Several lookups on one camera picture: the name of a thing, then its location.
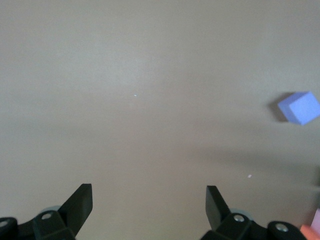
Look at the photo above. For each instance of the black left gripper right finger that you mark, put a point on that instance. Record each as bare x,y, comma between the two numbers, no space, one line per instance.
232,227

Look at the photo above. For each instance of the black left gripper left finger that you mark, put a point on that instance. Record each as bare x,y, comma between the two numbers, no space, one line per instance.
60,225

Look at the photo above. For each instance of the orange foam block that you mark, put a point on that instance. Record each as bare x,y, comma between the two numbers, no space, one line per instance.
311,233

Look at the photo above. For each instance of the purple foam block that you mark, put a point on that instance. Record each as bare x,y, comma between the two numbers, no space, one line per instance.
301,108

